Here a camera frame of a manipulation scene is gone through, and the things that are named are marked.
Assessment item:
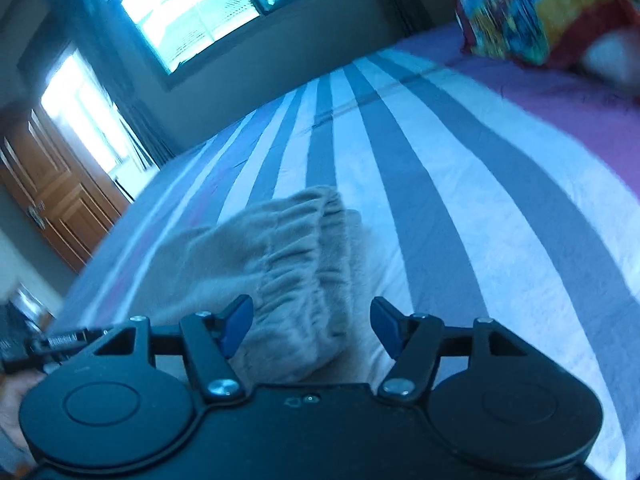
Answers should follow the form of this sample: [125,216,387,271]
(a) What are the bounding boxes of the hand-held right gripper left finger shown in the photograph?
[90,295,254,404]

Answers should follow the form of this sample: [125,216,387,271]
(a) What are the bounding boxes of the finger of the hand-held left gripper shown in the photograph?
[30,326,115,361]

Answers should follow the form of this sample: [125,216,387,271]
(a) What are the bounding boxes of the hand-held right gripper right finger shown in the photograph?
[370,296,528,404]

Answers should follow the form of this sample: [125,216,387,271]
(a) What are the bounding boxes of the beige pants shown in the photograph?
[122,185,373,386]

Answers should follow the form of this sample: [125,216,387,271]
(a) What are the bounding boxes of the person's left hand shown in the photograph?
[0,372,48,456]

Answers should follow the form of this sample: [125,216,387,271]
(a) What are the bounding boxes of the wooden door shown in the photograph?
[0,102,132,273]

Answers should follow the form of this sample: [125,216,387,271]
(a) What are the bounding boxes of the striped bed sheet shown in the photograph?
[52,22,640,480]

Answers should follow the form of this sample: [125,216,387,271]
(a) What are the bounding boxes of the dark curtain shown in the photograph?
[107,95,176,171]

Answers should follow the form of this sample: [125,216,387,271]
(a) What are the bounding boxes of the window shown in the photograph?
[95,0,281,78]

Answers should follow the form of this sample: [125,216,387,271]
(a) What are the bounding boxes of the colourful patterned pillow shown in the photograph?
[447,0,640,68]

